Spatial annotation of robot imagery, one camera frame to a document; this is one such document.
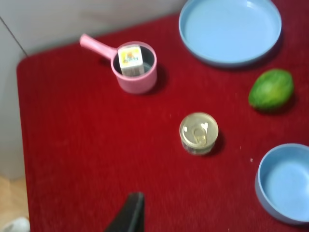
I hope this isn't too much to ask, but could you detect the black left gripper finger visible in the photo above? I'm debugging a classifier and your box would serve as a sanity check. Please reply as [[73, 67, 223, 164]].
[[104, 192, 144, 232]]

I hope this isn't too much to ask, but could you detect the small white milk carton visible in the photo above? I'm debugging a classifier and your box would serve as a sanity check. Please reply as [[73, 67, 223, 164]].
[[118, 44, 145, 77]]

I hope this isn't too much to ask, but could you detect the red tablecloth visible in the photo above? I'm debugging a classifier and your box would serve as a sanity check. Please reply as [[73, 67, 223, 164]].
[[17, 0, 309, 232]]

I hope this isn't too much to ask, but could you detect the small tin can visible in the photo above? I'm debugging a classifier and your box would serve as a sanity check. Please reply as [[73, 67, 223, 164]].
[[179, 112, 219, 155]]

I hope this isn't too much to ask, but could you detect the pink saucepan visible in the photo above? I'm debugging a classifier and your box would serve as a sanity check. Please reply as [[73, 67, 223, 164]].
[[80, 34, 157, 94]]

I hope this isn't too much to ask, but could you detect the light blue bowl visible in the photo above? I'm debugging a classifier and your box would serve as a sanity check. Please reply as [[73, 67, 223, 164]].
[[254, 144, 309, 225]]

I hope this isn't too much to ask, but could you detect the green lime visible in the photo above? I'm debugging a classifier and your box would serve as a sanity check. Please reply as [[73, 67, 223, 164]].
[[248, 69, 294, 111]]

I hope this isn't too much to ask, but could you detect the light blue plate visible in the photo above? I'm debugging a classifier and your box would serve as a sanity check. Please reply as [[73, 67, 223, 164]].
[[178, 0, 282, 67]]

